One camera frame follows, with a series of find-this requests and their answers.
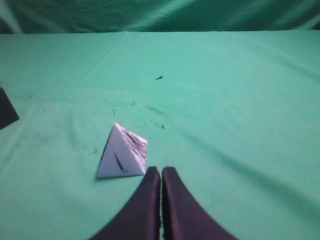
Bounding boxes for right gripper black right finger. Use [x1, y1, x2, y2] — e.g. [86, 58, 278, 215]
[162, 166, 236, 240]

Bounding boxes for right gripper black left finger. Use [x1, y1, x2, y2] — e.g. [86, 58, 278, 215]
[91, 166, 161, 240]

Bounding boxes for white square pyramid block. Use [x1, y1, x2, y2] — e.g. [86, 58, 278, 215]
[96, 122, 148, 179]

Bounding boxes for purple cube block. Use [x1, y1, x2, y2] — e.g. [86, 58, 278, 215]
[0, 87, 20, 130]

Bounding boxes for green table cloth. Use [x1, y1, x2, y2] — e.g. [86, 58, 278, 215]
[0, 0, 320, 240]

